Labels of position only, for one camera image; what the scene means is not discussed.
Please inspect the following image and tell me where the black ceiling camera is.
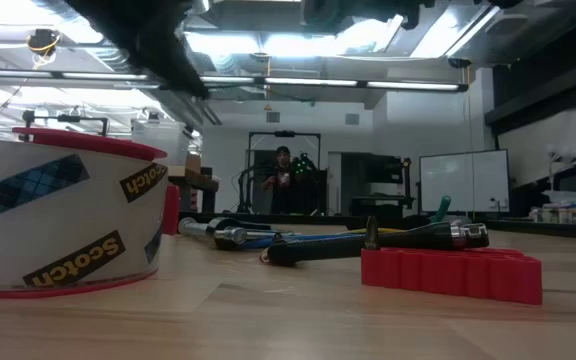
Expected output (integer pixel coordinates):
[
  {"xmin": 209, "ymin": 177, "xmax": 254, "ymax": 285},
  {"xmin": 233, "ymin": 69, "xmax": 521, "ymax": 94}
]
[{"xmin": 25, "ymin": 28, "xmax": 63, "ymax": 70}]

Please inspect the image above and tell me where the blue handled metal tool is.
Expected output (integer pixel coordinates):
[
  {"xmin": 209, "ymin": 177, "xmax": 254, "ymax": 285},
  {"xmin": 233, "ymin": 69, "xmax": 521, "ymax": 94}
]
[{"xmin": 177, "ymin": 216, "xmax": 295, "ymax": 252}]

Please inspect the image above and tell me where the whiteboard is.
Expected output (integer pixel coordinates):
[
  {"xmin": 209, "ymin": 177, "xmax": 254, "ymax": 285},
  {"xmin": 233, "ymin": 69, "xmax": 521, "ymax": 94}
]
[{"xmin": 418, "ymin": 148, "xmax": 511, "ymax": 214}]

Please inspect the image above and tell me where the wooden table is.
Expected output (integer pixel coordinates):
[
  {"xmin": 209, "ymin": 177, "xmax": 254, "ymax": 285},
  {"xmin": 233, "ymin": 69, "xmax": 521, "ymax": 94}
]
[{"xmin": 166, "ymin": 164, "xmax": 220, "ymax": 215}]

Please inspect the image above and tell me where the black device with green lights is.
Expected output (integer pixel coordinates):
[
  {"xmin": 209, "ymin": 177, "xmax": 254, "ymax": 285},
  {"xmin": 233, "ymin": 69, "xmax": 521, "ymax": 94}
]
[{"xmin": 290, "ymin": 152, "xmax": 318, "ymax": 177}]

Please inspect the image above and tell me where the red Scotch tape dispenser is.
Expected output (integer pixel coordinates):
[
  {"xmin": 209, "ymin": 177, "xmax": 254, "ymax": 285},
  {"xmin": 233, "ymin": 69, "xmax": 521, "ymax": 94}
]
[{"xmin": 0, "ymin": 126, "xmax": 182, "ymax": 301}]

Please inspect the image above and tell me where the orange wire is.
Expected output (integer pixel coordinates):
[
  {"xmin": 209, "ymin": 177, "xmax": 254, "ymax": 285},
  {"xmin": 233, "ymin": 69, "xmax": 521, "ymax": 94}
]
[{"xmin": 346, "ymin": 226, "xmax": 405, "ymax": 237}]

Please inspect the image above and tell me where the green wire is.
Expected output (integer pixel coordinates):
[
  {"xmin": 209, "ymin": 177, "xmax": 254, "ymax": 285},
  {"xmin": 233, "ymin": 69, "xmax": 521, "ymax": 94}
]
[{"xmin": 429, "ymin": 195, "xmax": 453, "ymax": 224}]

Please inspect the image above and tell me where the black shelf cabinet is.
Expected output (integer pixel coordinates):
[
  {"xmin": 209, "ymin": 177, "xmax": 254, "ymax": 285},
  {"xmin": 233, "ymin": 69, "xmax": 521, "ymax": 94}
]
[{"xmin": 350, "ymin": 153, "xmax": 417, "ymax": 217}]

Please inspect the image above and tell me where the blue wire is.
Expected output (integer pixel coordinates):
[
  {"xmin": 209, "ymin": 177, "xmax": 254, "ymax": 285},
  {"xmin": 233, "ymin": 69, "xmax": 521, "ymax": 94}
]
[{"xmin": 241, "ymin": 231, "xmax": 365, "ymax": 250}]

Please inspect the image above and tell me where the dark screwdriver bit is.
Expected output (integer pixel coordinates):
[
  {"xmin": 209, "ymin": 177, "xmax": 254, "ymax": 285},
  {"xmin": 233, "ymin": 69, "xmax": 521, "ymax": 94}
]
[{"xmin": 364, "ymin": 215, "xmax": 380, "ymax": 251}]

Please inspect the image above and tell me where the long ceiling light bar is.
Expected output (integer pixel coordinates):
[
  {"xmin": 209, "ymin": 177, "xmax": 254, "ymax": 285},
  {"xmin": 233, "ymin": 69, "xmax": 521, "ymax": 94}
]
[{"xmin": 0, "ymin": 68, "xmax": 471, "ymax": 95}]

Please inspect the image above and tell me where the clear plastic storage container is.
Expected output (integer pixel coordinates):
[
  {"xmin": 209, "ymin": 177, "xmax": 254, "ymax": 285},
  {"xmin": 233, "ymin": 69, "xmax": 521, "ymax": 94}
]
[{"xmin": 129, "ymin": 118, "xmax": 190, "ymax": 167}]

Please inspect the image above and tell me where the black gantry frame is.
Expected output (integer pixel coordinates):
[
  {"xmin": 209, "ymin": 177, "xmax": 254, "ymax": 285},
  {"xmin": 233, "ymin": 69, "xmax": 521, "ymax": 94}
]
[{"xmin": 236, "ymin": 130, "xmax": 323, "ymax": 216}]

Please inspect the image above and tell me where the red bit holder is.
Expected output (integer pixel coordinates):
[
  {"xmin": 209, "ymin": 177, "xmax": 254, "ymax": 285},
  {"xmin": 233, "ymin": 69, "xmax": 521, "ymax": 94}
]
[{"xmin": 360, "ymin": 246, "xmax": 544, "ymax": 306}]

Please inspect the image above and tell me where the black ratchet screwdriver handle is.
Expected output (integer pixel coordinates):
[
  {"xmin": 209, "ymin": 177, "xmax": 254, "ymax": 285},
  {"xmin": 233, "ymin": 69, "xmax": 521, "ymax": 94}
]
[{"xmin": 259, "ymin": 221, "xmax": 491, "ymax": 268}]

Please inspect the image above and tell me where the cardboard box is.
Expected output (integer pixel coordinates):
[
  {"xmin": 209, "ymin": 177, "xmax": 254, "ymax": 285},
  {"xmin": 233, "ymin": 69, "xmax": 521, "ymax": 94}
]
[{"xmin": 183, "ymin": 151, "xmax": 203, "ymax": 174}]

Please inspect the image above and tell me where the black bar stand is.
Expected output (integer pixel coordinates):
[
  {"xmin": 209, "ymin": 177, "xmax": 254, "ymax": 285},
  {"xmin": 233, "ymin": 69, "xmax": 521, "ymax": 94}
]
[{"xmin": 21, "ymin": 109, "xmax": 111, "ymax": 139}]

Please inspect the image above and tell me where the black aluminium rig frame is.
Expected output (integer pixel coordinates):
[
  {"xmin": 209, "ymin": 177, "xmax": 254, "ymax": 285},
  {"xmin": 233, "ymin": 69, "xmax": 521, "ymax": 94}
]
[{"xmin": 177, "ymin": 211, "xmax": 576, "ymax": 242}]

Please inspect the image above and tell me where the person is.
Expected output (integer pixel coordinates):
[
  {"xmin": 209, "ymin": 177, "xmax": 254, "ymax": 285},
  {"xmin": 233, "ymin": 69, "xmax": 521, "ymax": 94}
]
[{"xmin": 259, "ymin": 145, "xmax": 309, "ymax": 215}]

